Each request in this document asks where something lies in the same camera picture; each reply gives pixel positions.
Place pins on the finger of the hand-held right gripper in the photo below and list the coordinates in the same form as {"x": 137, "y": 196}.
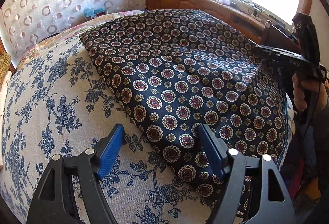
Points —
{"x": 280, "y": 55}

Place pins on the blue floral bed sheet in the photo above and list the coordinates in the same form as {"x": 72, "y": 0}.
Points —
{"x": 51, "y": 110}

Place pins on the blue plastic basket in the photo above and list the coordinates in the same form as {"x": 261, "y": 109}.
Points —
{"x": 93, "y": 12}

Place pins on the wooden cabinet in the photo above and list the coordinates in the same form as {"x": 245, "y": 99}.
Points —
{"x": 185, "y": 1}

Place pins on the wooden bedpost with metal cap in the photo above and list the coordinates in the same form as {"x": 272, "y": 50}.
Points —
{"x": 267, "y": 31}

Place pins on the person's right hand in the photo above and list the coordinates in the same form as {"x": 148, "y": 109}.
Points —
{"x": 301, "y": 96}

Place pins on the gold patterned cushion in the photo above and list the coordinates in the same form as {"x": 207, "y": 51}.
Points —
{"x": 5, "y": 71}

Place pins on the navy medallion print garment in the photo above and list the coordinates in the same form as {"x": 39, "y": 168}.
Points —
{"x": 180, "y": 80}

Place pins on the pink floral bedspread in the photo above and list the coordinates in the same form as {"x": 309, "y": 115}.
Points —
{"x": 46, "y": 42}

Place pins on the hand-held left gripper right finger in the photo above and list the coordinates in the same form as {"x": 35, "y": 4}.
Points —
{"x": 212, "y": 150}

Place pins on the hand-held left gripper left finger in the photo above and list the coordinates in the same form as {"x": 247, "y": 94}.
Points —
{"x": 109, "y": 155}

